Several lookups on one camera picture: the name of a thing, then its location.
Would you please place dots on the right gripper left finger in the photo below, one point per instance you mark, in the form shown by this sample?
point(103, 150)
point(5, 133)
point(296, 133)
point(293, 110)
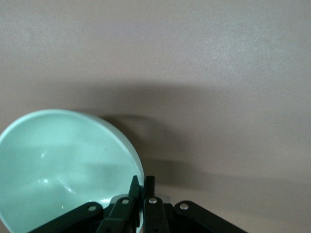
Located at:
point(121, 211)

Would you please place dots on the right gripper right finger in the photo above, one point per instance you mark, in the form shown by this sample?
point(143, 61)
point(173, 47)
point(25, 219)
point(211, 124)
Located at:
point(155, 216)

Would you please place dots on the light green bowl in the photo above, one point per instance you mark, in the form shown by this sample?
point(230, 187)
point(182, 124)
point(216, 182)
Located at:
point(60, 157)

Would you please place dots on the brown table mat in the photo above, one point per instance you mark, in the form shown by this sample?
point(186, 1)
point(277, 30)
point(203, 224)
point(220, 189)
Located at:
point(170, 60)

